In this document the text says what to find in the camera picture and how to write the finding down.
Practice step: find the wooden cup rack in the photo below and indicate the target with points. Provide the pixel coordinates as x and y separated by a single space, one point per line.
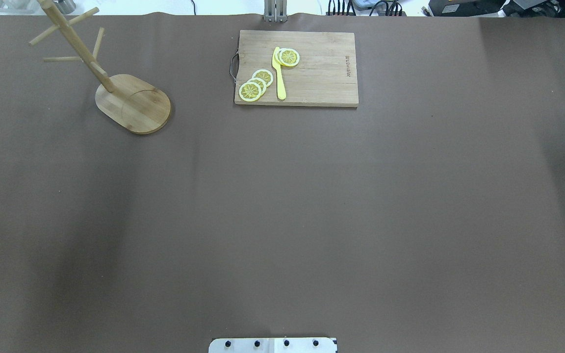
129 101

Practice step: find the steel cup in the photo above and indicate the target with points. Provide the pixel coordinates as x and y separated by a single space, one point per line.
65 6

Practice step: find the yellow plastic knife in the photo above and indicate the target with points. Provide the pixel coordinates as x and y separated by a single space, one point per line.
280 87

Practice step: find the lemon slice end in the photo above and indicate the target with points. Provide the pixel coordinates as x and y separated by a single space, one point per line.
248 92

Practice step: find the lemon slice middle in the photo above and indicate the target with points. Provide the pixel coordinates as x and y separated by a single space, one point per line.
262 85

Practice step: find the lemon slice top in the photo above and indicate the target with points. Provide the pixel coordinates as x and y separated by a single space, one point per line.
265 75

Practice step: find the wooden cutting board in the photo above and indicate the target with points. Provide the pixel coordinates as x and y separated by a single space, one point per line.
325 77

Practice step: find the lemon slice under knife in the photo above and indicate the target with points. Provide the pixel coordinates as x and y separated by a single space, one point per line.
287 57

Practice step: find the brown table mat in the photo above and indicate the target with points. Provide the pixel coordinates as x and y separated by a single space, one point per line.
429 219

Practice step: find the aluminium frame post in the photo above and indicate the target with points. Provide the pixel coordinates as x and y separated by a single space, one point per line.
275 11

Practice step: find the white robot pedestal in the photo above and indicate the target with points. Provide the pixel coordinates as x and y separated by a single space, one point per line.
274 345

